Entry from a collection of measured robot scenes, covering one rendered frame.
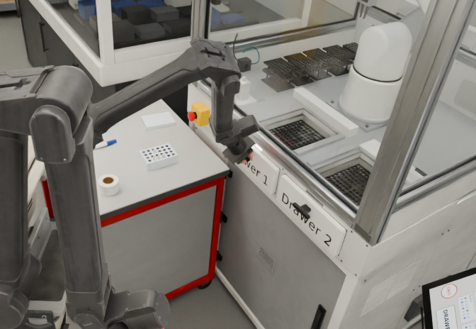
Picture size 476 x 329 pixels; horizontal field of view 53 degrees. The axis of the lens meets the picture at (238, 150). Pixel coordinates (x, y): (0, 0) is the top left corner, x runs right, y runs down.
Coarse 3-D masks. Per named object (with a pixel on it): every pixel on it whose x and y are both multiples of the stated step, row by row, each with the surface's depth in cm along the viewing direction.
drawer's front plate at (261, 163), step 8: (256, 152) 164; (256, 160) 165; (264, 160) 161; (248, 168) 171; (256, 168) 167; (264, 168) 162; (272, 168) 158; (264, 176) 164; (272, 176) 160; (264, 184) 165; (272, 184) 161; (272, 192) 163
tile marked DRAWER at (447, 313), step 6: (450, 306) 110; (438, 312) 111; (444, 312) 110; (450, 312) 109; (438, 318) 110; (444, 318) 109; (450, 318) 107; (456, 318) 106; (438, 324) 109; (444, 324) 107; (450, 324) 106; (456, 324) 105
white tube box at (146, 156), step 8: (168, 144) 185; (144, 152) 180; (152, 152) 179; (160, 152) 180; (168, 152) 180; (144, 160) 176; (152, 160) 176; (160, 160) 176; (168, 160) 179; (176, 160) 181; (152, 168) 177
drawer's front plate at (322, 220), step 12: (288, 180) 154; (288, 192) 154; (300, 192) 150; (288, 204) 156; (300, 204) 151; (312, 204) 146; (300, 216) 153; (312, 216) 147; (324, 216) 142; (312, 228) 149; (324, 228) 144; (336, 228) 139; (324, 240) 146; (336, 240) 141; (336, 252) 143
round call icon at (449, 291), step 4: (448, 284) 115; (452, 284) 114; (456, 284) 113; (440, 288) 116; (444, 288) 115; (448, 288) 114; (452, 288) 113; (456, 288) 112; (444, 292) 114; (448, 292) 113; (452, 292) 112; (456, 292) 111; (444, 296) 113; (448, 296) 112; (452, 296) 111; (444, 300) 112
